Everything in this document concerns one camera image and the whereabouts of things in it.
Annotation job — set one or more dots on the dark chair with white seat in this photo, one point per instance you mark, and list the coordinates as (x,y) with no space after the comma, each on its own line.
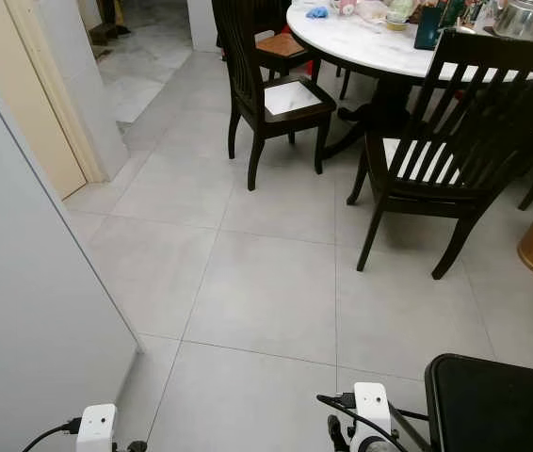
(290,98)

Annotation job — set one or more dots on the steel pot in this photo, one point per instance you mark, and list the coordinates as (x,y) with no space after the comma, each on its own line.
(525,19)

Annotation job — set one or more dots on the dark teal box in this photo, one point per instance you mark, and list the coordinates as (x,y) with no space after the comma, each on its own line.
(429,30)

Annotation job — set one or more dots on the stacked small bowls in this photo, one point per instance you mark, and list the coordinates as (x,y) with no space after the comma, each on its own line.
(398,15)

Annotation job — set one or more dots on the white partition panel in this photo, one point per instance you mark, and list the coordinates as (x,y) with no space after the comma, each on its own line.
(31,301)

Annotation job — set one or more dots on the pink cup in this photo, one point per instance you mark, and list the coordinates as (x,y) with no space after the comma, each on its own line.
(346,7)

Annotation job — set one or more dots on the beige door frame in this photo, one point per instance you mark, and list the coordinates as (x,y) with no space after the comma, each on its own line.
(45,94)

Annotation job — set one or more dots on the dark slat-back wooden chair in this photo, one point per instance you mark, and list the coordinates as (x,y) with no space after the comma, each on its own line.
(483,113)

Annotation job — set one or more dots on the round white marble table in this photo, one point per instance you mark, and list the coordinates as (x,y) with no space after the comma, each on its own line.
(361,47)

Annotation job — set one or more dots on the dark chair with brown seat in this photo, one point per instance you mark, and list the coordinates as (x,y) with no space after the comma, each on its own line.
(281,45)

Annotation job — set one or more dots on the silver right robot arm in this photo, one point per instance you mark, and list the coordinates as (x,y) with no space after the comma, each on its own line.
(381,446)

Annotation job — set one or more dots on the blue cloth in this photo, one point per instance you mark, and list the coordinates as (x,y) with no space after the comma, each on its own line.
(317,13)

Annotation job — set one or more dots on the black padded seat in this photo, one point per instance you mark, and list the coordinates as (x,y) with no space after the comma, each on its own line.
(502,405)

